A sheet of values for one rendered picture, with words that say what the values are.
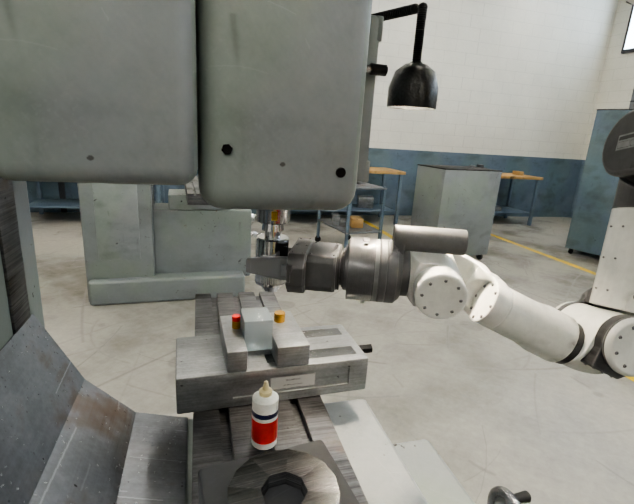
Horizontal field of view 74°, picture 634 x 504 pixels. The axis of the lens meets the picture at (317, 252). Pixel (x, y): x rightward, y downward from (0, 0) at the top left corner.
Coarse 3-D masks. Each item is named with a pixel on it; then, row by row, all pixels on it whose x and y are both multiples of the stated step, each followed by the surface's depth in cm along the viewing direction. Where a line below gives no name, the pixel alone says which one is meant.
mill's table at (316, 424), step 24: (216, 312) 114; (240, 408) 74; (288, 408) 75; (312, 408) 75; (216, 432) 68; (240, 432) 68; (288, 432) 69; (312, 432) 69; (336, 432) 70; (192, 456) 63; (216, 456) 63; (240, 456) 63; (336, 456) 64; (192, 480) 58
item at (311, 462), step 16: (288, 448) 40; (304, 448) 40; (320, 448) 40; (224, 464) 37; (240, 464) 37; (256, 464) 36; (272, 464) 36; (288, 464) 36; (304, 464) 36; (320, 464) 36; (336, 464) 38; (208, 480) 35; (224, 480) 36; (240, 480) 34; (256, 480) 34; (272, 480) 35; (288, 480) 35; (304, 480) 34; (320, 480) 35; (336, 480) 35; (208, 496) 34; (224, 496) 34; (240, 496) 33; (256, 496) 33; (272, 496) 34; (288, 496) 34; (304, 496) 34; (320, 496) 33; (336, 496) 33; (352, 496) 35
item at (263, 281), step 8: (256, 248) 59; (264, 248) 58; (272, 248) 57; (280, 248) 58; (288, 248) 60; (256, 256) 59; (264, 256) 58; (256, 280) 60; (264, 280) 59; (272, 280) 59; (280, 280) 59
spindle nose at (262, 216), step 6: (258, 210) 57; (264, 210) 56; (270, 210) 56; (276, 210) 56; (282, 210) 56; (288, 210) 57; (258, 216) 57; (264, 216) 56; (270, 216) 56; (282, 216) 57; (288, 216) 58; (264, 222) 57; (270, 222) 56; (276, 222) 56; (282, 222) 57; (288, 222) 58
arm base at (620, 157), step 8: (632, 112) 59; (624, 120) 60; (632, 120) 58; (616, 128) 62; (624, 128) 60; (632, 128) 58; (608, 136) 63; (616, 136) 61; (624, 136) 59; (632, 136) 58; (608, 144) 63; (616, 144) 61; (624, 144) 59; (632, 144) 57; (608, 152) 62; (616, 152) 60; (624, 152) 59; (632, 152) 57; (608, 160) 62; (616, 160) 60; (624, 160) 58; (632, 160) 57; (608, 168) 61; (616, 168) 60; (624, 168) 58; (632, 168) 56; (616, 176) 60; (624, 176) 59; (632, 176) 58
